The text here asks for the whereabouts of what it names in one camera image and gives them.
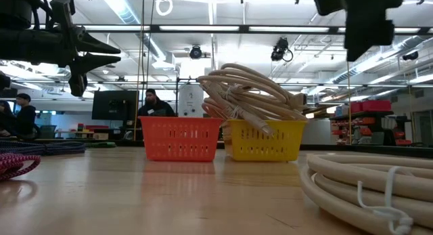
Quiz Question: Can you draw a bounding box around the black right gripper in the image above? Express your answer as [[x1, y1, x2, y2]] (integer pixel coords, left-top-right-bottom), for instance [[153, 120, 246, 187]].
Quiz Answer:
[[314, 0, 405, 62]]

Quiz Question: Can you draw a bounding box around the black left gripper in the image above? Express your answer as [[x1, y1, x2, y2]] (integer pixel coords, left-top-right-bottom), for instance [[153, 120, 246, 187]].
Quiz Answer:
[[0, 0, 122, 98]]

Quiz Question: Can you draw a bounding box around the green braided cable coil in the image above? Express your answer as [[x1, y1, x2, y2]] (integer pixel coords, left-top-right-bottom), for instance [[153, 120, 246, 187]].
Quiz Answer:
[[86, 141, 118, 148]]

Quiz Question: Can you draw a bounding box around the blue braided cable coil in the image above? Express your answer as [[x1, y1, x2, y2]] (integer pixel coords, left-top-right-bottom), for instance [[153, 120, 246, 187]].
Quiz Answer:
[[0, 140, 87, 157]]

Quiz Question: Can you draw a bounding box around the cream USB cable coil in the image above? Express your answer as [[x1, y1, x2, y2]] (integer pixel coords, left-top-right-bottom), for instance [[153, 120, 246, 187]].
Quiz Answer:
[[300, 152, 433, 235], [202, 89, 277, 137], [197, 62, 309, 123]]

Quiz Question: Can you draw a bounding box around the magenta braided cable coil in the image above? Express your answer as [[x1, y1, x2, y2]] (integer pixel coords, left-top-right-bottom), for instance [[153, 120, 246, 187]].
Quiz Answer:
[[0, 152, 42, 182]]

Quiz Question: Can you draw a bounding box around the white light strip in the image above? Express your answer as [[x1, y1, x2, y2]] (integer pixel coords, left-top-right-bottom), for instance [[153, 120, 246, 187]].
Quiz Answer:
[[158, 24, 240, 32], [84, 24, 150, 32], [248, 26, 329, 33], [338, 26, 420, 34]]

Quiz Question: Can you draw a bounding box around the black monitor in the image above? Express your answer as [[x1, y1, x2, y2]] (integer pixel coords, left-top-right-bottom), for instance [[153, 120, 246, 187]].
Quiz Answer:
[[91, 89, 140, 131]]

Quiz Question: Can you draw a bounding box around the person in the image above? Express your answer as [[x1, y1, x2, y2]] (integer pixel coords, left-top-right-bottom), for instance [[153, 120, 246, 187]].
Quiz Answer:
[[0, 100, 16, 138], [137, 88, 177, 118], [15, 93, 37, 138]]

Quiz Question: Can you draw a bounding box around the dark office chair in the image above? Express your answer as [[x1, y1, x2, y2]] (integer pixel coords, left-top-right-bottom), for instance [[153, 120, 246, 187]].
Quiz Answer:
[[37, 125, 57, 140]]

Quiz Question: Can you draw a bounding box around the storage shelf with bins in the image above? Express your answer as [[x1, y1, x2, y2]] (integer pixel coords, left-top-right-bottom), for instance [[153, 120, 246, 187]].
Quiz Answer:
[[329, 109, 422, 147]]

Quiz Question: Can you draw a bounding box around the orange plastic basket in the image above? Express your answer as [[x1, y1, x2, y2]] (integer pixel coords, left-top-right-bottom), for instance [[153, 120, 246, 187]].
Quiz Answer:
[[139, 116, 223, 163]]

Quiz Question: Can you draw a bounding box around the yellow plastic basket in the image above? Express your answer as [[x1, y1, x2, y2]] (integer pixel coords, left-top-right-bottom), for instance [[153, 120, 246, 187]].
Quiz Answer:
[[224, 119, 308, 163]]

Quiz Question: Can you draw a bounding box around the black hanging cable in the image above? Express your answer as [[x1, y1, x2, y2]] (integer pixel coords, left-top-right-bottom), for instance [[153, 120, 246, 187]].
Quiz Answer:
[[143, 0, 156, 117]]

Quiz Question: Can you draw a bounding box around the black left camera cable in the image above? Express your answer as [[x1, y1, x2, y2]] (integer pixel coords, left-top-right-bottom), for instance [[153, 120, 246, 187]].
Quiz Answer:
[[32, 0, 53, 29]]

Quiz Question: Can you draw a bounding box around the white hanging ring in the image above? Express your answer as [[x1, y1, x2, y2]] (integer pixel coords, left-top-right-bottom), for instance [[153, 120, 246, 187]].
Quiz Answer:
[[155, 0, 174, 17]]

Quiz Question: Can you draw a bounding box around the black camera with cable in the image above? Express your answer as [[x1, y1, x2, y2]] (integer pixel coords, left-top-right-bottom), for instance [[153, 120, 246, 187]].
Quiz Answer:
[[270, 37, 294, 63]]

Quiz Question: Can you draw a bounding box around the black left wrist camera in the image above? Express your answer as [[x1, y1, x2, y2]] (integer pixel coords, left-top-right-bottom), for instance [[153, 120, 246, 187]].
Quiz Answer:
[[0, 0, 37, 30]]

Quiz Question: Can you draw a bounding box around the round black overhead camera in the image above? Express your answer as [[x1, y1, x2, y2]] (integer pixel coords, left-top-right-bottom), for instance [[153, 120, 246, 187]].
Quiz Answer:
[[189, 45, 204, 60]]

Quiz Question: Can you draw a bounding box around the thin black background frame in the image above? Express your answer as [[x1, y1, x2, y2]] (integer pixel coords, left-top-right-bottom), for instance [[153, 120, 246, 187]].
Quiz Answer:
[[175, 77, 231, 126]]

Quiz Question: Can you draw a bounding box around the black frame crossbar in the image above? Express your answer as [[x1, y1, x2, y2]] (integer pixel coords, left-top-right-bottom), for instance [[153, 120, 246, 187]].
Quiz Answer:
[[74, 24, 433, 35]]

